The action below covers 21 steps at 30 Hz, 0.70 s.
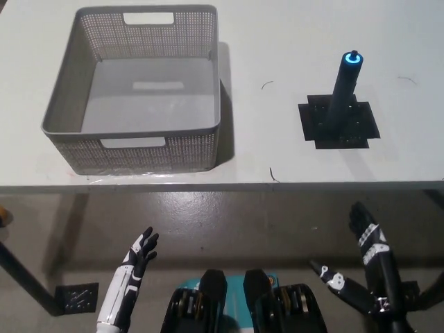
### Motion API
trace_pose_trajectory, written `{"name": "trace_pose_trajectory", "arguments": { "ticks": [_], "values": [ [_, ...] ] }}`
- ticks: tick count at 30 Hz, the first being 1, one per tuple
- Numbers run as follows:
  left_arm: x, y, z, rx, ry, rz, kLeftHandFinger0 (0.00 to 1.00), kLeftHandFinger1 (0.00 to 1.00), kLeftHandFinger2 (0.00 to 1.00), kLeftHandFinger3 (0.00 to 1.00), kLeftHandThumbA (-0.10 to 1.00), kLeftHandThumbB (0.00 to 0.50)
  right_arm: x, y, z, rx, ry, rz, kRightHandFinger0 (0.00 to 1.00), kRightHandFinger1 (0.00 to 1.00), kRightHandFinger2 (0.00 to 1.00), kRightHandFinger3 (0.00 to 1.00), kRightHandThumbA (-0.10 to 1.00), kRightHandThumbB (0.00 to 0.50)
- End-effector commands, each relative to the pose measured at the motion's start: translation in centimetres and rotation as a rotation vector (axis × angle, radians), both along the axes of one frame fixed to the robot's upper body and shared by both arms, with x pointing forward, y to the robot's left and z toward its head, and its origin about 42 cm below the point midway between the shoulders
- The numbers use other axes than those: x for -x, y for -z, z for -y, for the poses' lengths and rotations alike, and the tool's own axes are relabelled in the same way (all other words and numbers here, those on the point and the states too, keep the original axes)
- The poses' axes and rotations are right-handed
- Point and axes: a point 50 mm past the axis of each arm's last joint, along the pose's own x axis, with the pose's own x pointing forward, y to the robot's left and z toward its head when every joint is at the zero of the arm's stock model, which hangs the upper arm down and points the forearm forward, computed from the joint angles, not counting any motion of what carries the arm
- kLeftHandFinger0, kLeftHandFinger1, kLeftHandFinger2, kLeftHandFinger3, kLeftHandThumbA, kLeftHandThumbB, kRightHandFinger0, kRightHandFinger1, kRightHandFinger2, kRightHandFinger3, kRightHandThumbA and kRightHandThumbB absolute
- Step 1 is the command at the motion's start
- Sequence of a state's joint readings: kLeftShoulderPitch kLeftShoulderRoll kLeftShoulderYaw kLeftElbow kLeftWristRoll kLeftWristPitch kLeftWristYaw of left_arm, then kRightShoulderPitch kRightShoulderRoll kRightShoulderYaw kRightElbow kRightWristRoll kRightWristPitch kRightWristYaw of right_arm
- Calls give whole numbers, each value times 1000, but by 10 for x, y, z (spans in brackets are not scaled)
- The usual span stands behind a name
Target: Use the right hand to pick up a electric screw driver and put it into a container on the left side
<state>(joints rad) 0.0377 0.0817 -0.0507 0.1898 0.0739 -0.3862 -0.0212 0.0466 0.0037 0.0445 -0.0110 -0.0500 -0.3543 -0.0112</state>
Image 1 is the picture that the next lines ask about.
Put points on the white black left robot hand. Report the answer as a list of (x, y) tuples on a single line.
[(133, 267)]

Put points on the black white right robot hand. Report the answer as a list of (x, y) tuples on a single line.
[(373, 253)]

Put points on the dark grey electric screwdriver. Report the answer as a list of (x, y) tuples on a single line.
[(341, 93)]

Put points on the black left robot body block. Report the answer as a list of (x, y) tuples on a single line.
[(211, 288)]

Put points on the black robot body block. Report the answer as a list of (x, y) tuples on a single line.
[(295, 305), (211, 288)]

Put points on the black right robot body block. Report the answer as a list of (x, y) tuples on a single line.
[(295, 305)]

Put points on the black table leg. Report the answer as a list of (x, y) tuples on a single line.
[(24, 277)]

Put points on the black mat patch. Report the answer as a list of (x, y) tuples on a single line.
[(364, 125)]

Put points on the orange object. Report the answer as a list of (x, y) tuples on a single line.
[(2, 215)]

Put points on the grey perforated plastic basket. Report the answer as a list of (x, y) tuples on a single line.
[(152, 93)]

